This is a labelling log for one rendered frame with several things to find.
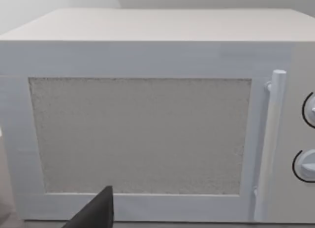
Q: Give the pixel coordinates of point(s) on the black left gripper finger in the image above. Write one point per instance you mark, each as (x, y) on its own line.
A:
(98, 210)

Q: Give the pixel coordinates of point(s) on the white microwave knob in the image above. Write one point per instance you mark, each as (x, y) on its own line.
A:
(306, 165)
(311, 109)

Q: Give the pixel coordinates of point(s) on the pale microwave oven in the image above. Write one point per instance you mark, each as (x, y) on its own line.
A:
(157, 28)

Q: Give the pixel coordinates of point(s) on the pale microwave door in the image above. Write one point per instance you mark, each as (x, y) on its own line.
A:
(140, 134)

